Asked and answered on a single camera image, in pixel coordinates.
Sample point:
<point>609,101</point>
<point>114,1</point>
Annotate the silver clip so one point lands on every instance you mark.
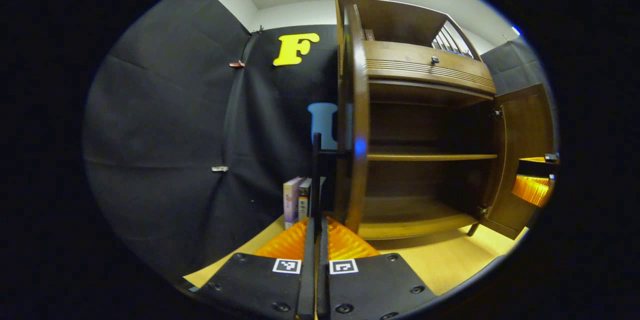
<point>219,169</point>

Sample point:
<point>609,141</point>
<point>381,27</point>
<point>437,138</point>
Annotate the red clip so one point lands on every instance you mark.
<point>236,64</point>

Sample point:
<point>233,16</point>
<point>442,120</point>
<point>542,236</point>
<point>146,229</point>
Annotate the wooden double-door shoe cabinet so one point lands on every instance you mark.
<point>425,210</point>

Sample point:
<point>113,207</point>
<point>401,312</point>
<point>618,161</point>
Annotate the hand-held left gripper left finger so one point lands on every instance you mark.
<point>307,280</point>

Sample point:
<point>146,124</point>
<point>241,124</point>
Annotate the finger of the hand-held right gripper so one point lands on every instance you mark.
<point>537,169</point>
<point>530,190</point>

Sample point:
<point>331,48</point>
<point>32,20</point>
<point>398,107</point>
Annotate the wooden shoe cabinet door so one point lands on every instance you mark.
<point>356,109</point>
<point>525,124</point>

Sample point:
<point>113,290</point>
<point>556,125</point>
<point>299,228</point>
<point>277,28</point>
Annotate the wooden drawer with black knob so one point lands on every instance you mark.
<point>400,59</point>

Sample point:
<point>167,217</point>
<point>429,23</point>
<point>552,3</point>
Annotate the pale pink book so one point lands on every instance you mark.
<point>291,202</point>

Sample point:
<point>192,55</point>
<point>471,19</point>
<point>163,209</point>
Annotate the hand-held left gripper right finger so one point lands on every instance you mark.
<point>323,280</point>

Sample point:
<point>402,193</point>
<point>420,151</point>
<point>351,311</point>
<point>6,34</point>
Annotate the dark grey book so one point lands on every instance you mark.
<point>304,200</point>

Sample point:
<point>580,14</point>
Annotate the black clip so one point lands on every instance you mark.
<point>257,30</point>

